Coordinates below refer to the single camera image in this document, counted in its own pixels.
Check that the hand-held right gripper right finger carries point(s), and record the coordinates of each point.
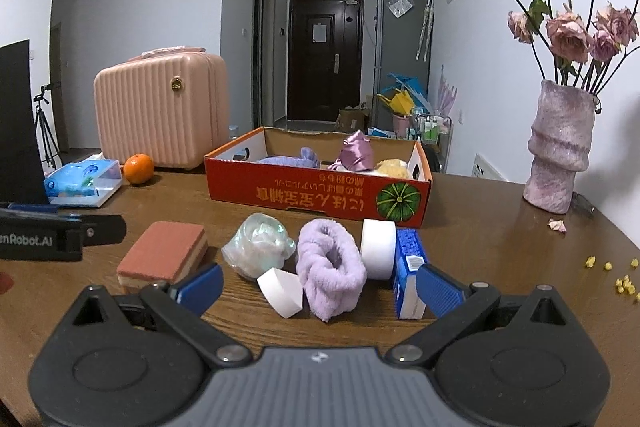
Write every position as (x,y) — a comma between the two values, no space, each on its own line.
(440,289)

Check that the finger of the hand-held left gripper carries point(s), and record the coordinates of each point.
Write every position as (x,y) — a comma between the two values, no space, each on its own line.
(105,229)
(30,208)

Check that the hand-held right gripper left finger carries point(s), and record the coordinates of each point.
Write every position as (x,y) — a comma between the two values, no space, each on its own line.
(200,288)

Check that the blue white carton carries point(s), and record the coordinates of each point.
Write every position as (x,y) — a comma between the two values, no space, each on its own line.
(406,267)

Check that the clear plastic bag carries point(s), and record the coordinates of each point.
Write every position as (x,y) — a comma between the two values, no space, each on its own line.
(257,244)
(400,6)

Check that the white roll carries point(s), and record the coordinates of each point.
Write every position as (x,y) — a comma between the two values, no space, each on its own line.
(377,249)

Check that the lavender fluffy towel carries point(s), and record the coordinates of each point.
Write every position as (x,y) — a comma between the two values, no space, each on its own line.
(330,262)

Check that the white yellow hamster plush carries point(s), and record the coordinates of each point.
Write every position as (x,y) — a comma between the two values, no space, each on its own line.
(392,169)

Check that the red cardboard box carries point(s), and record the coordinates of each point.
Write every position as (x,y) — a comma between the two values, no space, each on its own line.
(310,199)

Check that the pink yellow sponge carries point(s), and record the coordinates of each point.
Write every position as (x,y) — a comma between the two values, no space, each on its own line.
(162,252)

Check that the blue tissue pack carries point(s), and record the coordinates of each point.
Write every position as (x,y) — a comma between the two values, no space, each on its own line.
(82,182)

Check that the orange fruit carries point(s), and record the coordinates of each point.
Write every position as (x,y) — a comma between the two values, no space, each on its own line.
(138,169)

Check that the white foam block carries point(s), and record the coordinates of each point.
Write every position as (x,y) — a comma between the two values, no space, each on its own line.
(282,292)

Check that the black panel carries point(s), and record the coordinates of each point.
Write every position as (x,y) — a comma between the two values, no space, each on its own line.
(17,122)

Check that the pink ribbed suitcase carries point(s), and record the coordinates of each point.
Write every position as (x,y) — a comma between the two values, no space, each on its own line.
(160,112)

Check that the black bag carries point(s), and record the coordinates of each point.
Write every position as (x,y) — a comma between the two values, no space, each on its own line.
(434,159)

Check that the white flat panel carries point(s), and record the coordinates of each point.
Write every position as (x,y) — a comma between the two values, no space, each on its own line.
(487,167)

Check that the fallen rose petal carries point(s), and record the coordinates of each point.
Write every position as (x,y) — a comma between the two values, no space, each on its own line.
(557,225)

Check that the trolley rack with bottles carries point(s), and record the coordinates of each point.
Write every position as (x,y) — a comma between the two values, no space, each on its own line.
(431,127)

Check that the pink bucket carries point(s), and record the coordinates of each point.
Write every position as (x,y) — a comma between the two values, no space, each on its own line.
(401,124)

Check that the scattered yellow crumbs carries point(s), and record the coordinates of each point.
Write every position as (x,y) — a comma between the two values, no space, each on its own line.
(625,284)

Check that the pink textured vase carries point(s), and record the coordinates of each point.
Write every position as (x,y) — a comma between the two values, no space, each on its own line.
(560,142)

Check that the brown cardboard box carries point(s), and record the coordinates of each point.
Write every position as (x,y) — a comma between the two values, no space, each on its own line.
(350,119)

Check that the blue yellow plastic bundle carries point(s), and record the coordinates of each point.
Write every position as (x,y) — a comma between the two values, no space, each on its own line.
(402,94)

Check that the dark entrance door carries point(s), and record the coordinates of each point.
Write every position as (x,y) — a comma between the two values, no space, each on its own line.
(325,67)

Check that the white hanging umbrella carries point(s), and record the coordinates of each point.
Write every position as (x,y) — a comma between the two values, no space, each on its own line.
(425,27)

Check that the white paper notice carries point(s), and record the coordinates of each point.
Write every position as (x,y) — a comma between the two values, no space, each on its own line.
(320,33)

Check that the dried pink roses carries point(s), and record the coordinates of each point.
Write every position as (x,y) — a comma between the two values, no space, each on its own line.
(570,34)

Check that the clear hanging plastic bag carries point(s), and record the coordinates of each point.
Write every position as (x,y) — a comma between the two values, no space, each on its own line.
(400,6)

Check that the black camera tripod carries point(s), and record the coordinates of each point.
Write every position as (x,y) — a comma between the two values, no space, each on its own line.
(45,132)

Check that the purple wall decoration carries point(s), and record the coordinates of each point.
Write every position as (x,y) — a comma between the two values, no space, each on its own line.
(446,92)

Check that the side door frame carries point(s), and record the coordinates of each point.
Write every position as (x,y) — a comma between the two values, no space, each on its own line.
(264,52)

